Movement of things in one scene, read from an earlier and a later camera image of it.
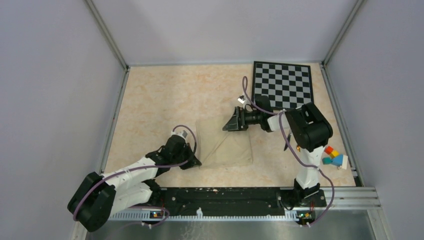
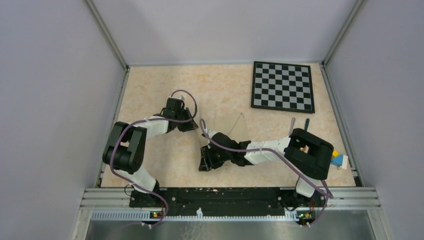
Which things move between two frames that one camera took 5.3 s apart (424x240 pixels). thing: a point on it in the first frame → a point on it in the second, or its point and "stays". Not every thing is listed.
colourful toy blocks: [335, 159] stays
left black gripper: [193, 162] → [189, 125]
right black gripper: [238, 122] → [207, 162]
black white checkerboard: [287, 85] stays
